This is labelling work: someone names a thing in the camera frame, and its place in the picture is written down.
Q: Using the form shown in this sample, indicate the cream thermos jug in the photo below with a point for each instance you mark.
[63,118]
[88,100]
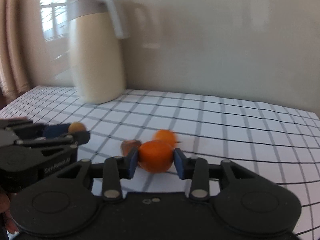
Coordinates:
[97,67]

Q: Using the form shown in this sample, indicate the orange fruit with brown patch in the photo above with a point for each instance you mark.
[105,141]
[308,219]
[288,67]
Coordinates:
[128,146]

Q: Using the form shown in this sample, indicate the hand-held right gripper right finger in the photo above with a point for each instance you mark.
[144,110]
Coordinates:
[180,165]

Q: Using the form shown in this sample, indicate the white checked tablecloth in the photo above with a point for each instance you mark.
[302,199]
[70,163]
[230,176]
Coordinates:
[225,130]

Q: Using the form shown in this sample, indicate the small olive-brown round fruit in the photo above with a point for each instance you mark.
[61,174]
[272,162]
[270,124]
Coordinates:
[76,127]

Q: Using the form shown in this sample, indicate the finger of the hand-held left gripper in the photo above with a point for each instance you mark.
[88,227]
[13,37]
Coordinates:
[80,137]
[56,130]

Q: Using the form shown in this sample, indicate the person's left hand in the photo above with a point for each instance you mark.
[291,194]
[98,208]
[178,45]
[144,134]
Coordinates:
[11,225]

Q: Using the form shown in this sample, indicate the beige curtain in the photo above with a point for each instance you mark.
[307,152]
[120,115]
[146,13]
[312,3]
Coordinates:
[12,42]

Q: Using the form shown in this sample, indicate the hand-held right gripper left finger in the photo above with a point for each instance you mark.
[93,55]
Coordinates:
[132,163]

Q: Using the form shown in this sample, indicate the round orange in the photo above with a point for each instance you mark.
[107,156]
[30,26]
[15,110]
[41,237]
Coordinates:
[165,136]
[155,156]

